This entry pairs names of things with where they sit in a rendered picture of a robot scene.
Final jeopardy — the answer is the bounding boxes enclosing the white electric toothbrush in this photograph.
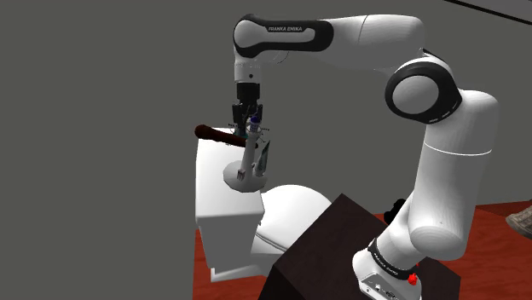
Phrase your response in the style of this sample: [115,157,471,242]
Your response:
[237,116,263,182]

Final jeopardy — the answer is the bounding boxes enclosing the grey pointed tube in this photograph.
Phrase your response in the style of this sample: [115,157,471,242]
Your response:
[252,140,272,178]

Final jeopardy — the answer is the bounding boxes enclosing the white round holder base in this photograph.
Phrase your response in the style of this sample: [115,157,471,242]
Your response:
[223,161,269,193]

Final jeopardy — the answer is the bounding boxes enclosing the white toilet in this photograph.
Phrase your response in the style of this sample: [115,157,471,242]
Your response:
[194,124,333,284]

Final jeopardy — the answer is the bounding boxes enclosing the dark brown robot stand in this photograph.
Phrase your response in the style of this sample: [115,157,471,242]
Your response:
[257,193,462,300]

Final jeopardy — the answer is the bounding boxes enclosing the grey brown lumpy object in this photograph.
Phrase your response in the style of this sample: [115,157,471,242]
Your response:
[506,205,532,240]

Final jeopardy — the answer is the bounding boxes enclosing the dark brown cylindrical handle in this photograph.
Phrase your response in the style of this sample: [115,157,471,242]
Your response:
[194,124,259,149]

